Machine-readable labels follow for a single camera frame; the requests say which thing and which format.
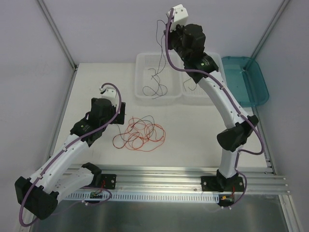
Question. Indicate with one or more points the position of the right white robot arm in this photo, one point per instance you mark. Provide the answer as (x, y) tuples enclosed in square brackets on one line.
[(188, 42)]

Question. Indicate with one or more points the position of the aluminium mounting rail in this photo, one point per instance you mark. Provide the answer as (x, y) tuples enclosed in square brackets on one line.
[(261, 181)]

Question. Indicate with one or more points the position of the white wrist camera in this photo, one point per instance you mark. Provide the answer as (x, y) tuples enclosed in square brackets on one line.
[(180, 15), (110, 94)]

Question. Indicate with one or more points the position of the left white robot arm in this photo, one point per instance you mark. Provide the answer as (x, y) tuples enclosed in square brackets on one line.
[(41, 193)]

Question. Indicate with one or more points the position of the white perforated basket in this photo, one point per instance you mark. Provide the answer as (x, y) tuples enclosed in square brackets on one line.
[(193, 94), (156, 83)]

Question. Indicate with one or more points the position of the left white perforated basket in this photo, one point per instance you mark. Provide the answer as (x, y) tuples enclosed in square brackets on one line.
[(156, 83)]

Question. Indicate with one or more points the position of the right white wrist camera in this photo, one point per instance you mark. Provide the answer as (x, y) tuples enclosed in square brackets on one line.
[(180, 15)]

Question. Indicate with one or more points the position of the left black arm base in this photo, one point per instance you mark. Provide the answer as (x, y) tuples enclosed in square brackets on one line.
[(106, 180)]

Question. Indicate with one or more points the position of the right white perforated basket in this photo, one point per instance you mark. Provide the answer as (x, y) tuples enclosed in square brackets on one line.
[(193, 94)]

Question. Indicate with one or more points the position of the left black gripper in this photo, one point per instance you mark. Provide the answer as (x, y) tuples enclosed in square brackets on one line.
[(121, 113)]

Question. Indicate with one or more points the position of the teal plastic tray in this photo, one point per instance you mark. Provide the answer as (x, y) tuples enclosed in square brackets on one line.
[(245, 81)]

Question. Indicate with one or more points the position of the slotted white cable duct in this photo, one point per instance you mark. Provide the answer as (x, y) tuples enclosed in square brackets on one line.
[(144, 197)]

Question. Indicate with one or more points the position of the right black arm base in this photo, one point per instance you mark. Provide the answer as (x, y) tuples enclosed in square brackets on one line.
[(217, 184)]

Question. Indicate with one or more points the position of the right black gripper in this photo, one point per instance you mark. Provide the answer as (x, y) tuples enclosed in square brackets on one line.
[(170, 42)]

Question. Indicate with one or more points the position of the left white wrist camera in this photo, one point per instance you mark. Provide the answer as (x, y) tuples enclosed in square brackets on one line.
[(110, 94)]

